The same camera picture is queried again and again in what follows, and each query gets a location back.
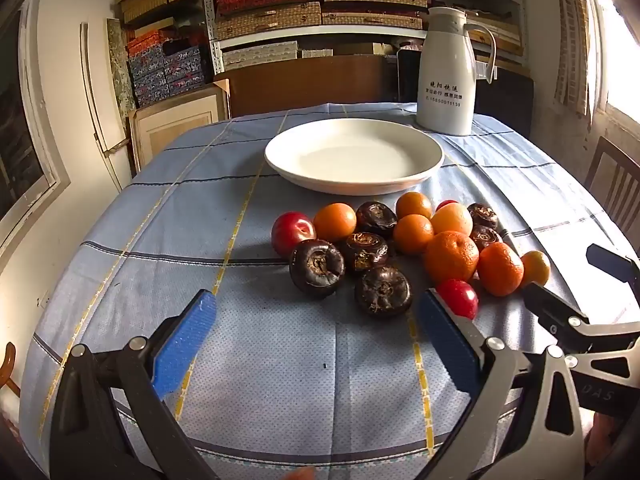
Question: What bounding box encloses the stack of white patterned boxes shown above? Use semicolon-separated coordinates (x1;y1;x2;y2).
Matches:
222;41;333;71

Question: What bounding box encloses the bright window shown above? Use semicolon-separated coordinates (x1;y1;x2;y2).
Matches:
590;0;640;131

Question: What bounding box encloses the green marbled board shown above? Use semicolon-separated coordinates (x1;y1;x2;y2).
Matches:
106;18;137;111

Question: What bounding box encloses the pale orange tangerine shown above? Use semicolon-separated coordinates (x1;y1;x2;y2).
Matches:
430;203;474;237

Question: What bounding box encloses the long white board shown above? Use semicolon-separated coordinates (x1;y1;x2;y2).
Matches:
80;22;128;153

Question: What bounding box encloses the white framed dark panel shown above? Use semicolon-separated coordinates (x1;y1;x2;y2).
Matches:
0;0;71;261

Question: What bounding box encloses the black cabinet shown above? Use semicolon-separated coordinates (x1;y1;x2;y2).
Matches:
472;67;535;138

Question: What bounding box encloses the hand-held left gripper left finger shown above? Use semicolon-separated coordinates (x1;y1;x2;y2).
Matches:
49;289;221;480

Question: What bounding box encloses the white thermos jug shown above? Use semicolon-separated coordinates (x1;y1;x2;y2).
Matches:
416;6;497;136

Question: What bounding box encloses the dark water chestnut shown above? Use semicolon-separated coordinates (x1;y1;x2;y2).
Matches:
355;201;398;239
289;239;346;301
467;203;500;231
469;225;504;252
340;232;391;274
354;266;414;318

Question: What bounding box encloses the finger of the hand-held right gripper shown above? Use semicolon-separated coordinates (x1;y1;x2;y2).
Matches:
521;281;640;356
586;243;640;283

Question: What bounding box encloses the small yellow-orange tangerine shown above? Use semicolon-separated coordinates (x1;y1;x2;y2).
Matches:
520;250;552;288

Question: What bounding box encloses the curved wooden chair back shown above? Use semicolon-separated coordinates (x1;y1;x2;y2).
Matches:
0;342;21;401

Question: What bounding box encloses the white plate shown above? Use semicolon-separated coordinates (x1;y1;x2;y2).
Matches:
264;118;445;197

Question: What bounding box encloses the blue checked tablecloth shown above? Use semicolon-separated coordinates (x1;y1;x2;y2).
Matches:
19;102;640;480

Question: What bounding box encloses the stack of blue patterned boxes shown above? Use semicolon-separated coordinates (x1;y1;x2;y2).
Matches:
126;42;208;108

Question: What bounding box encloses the stack of woven straw boxes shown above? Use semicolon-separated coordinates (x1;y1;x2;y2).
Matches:
214;0;525;58

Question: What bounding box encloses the brown wooden board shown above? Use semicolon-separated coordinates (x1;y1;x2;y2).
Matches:
215;55;401;118

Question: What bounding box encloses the bamboo blind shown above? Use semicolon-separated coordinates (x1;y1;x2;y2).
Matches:
552;0;608;111

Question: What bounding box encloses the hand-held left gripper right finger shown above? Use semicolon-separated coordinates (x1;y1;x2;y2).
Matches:
417;287;586;480

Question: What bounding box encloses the white metal shelf rack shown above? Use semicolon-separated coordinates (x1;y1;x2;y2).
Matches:
200;0;526;78

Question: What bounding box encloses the wooden picture frame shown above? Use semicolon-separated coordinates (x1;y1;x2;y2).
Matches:
128;80;231;173

